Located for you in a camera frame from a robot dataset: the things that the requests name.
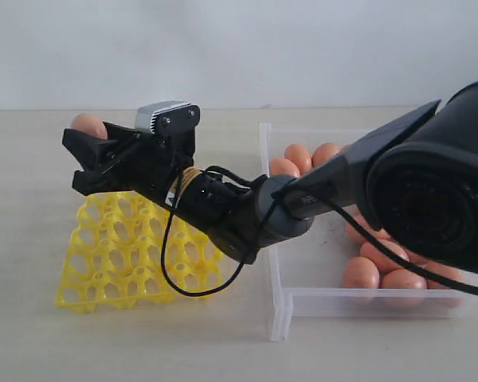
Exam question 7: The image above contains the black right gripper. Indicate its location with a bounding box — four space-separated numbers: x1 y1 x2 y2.
62 122 195 206

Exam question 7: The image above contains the brown egg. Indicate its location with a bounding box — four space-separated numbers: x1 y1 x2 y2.
381 269 427 308
342 256 380 289
359 240 409 274
421 260 465 308
284 143 312 174
268 158 300 177
311 142 341 167
70 114 108 140
345 214 391 245

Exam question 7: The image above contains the yellow plastic egg tray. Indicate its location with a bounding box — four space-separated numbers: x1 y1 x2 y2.
55 192 233 313

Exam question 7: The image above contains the clear plastic bin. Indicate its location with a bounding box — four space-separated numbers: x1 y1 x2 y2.
259 123 478 342

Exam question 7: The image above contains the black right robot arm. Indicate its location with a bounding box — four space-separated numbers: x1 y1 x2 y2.
62 81 478 274

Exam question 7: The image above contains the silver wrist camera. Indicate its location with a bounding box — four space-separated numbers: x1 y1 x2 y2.
134 100 201 137

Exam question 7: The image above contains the black camera cable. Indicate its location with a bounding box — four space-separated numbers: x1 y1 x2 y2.
160 165 478 299

